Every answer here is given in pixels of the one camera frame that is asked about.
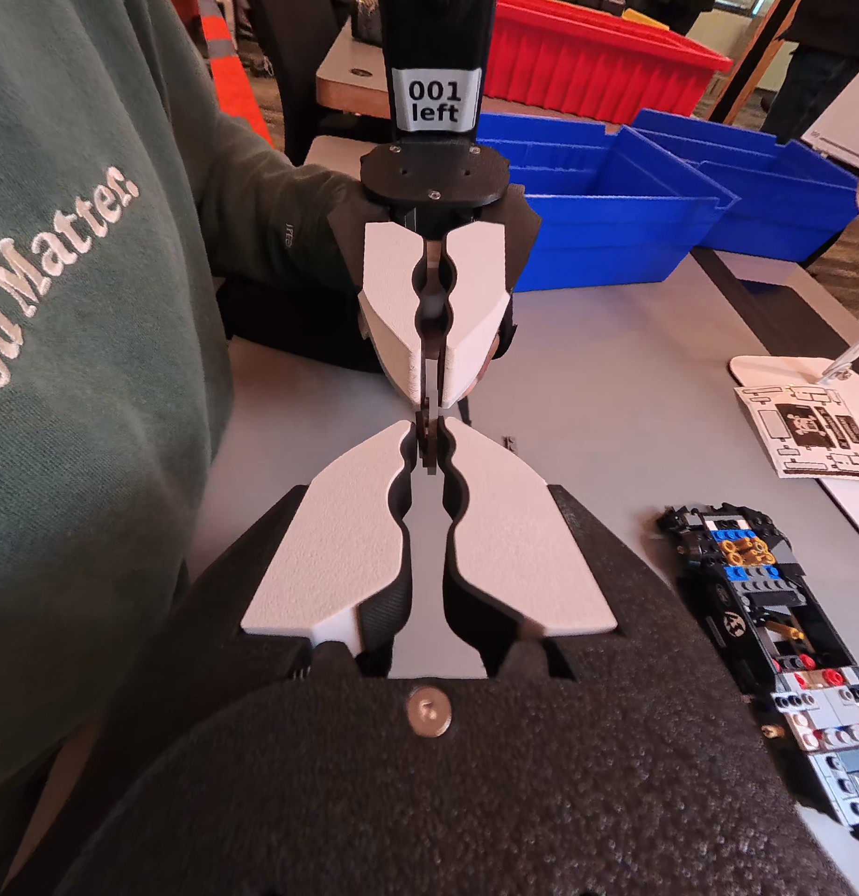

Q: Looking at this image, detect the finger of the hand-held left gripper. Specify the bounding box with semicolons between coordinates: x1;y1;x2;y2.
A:
427;222;514;410
360;222;437;407

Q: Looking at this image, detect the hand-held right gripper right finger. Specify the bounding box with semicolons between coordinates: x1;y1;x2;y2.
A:
430;418;617;659

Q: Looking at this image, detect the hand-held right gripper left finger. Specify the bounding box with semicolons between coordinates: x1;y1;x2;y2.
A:
241;418;428;659

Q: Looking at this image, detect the black lego plate strip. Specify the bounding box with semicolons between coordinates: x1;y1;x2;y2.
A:
413;322;444;477

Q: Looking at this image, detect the blue plastic bin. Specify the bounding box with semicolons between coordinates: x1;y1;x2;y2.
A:
633;110;859;264
472;112;739;292

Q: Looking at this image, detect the lego car model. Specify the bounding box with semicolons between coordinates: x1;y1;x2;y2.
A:
658;504;859;841

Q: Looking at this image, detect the lego instruction booklet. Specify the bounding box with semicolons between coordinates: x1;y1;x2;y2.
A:
801;87;859;179

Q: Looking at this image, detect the lego sticker sheet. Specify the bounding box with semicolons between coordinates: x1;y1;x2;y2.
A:
735;378;859;481

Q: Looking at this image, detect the red plastic bin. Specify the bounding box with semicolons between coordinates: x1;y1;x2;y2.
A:
483;0;733;127

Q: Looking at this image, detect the orange traffic cone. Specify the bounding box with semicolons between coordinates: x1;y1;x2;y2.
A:
178;0;276;148

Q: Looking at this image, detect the person's green garment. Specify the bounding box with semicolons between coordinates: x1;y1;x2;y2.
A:
0;0;262;896

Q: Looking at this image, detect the white stand rod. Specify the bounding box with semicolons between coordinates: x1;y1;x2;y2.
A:
818;325;859;386

